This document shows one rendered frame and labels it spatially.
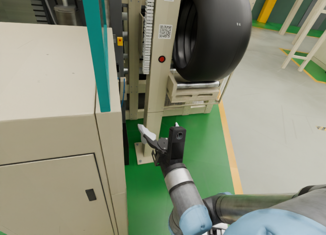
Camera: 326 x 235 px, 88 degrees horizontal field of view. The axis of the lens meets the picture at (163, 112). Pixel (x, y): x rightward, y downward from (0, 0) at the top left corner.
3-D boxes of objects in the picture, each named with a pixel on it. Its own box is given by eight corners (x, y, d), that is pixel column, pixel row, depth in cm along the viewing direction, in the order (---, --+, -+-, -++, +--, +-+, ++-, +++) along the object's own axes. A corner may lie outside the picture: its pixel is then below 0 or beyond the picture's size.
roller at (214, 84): (173, 90, 113) (174, 84, 110) (171, 86, 116) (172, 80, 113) (219, 88, 122) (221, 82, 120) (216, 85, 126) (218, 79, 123)
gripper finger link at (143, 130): (130, 137, 60) (150, 152, 57) (132, 125, 57) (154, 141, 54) (136, 133, 62) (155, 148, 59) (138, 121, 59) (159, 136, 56)
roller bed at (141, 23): (140, 56, 141) (142, 17, 121) (138, 49, 151) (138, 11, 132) (163, 56, 146) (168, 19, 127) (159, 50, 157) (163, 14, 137)
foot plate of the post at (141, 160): (138, 164, 165) (138, 163, 164) (134, 143, 184) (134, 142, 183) (164, 160, 173) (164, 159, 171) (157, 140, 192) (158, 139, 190)
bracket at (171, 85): (171, 96, 112) (173, 84, 105) (157, 68, 140) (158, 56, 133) (175, 96, 113) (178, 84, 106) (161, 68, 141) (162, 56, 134)
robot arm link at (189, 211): (180, 244, 41) (188, 234, 35) (166, 198, 48) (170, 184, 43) (208, 233, 43) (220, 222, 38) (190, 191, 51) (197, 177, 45)
